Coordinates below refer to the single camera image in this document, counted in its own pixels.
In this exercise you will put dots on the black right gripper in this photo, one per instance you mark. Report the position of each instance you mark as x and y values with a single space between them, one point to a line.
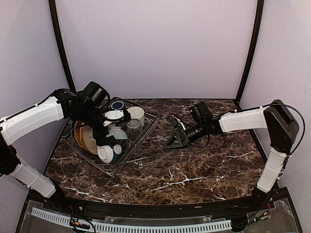
184 139

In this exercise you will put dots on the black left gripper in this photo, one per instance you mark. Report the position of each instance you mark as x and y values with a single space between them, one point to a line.
97 135

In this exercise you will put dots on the cream bird pattern plate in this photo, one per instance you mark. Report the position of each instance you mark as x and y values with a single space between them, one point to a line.
88 140

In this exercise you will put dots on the green ribbed ceramic bowl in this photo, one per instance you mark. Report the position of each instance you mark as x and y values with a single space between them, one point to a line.
118 133

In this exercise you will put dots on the white ceramic bowl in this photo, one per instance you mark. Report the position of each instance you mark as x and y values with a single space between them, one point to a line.
109 154

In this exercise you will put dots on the blue polka dot plate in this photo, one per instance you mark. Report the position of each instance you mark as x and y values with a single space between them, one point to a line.
72 125

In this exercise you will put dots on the dark blue ceramic mug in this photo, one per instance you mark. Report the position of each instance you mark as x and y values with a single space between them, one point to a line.
118 105

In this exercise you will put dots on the clear plastic tumbler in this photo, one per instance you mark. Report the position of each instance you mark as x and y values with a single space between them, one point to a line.
133 129

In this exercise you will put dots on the white ribbed ceramic mug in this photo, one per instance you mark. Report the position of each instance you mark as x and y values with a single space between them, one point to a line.
137 113

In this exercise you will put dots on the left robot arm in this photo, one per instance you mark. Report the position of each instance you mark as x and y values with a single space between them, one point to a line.
82 106

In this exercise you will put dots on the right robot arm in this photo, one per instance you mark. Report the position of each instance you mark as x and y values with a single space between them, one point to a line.
276 118

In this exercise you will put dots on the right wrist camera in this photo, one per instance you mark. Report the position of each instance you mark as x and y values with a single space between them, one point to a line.
176 121

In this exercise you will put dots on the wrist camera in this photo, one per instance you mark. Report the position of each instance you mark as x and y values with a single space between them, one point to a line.
104 104
176 121

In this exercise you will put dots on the wire dish rack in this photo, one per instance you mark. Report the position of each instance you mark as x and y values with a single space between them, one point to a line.
129 147

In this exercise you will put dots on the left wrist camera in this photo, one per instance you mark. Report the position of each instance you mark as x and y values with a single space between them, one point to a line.
104 104

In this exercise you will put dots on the white slotted cable duct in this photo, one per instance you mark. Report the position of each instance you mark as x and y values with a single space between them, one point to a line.
134 225

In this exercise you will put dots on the black aluminium front rail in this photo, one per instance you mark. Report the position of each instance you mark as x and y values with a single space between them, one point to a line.
235 208

